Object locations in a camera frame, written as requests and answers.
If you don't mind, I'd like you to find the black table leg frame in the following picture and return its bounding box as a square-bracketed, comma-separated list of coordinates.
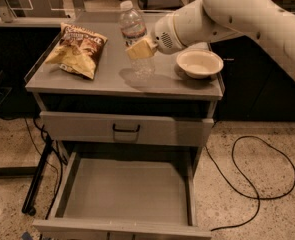
[0, 139, 52, 216]

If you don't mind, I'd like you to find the black floor cable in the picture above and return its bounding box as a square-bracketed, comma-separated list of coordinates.
[204, 135, 295, 232]

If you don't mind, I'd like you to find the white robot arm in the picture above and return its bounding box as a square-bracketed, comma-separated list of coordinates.
[126, 0, 295, 81]

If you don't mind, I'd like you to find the white paper bowl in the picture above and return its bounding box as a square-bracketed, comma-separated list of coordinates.
[176, 48, 224, 79]

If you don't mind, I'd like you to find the yellow brown chip bag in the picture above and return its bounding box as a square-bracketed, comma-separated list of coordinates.
[45, 23, 107, 80]

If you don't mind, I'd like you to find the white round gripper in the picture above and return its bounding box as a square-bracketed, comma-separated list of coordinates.
[126, 12, 186, 60]

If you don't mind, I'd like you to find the black drawer handle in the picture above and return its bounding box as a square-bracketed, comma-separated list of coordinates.
[112, 124, 141, 133]

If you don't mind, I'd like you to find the clear plastic water bottle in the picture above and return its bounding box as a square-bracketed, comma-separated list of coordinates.
[119, 0, 155, 79]

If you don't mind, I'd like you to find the grey drawer cabinet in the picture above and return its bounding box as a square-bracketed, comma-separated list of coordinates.
[23, 10, 225, 240]

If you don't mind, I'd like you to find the open grey middle drawer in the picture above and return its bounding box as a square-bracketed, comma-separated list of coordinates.
[33, 152, 211, 240]

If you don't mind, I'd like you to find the closed grey upper drawer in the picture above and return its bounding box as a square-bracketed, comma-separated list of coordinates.
[40, 111, 213, 146]

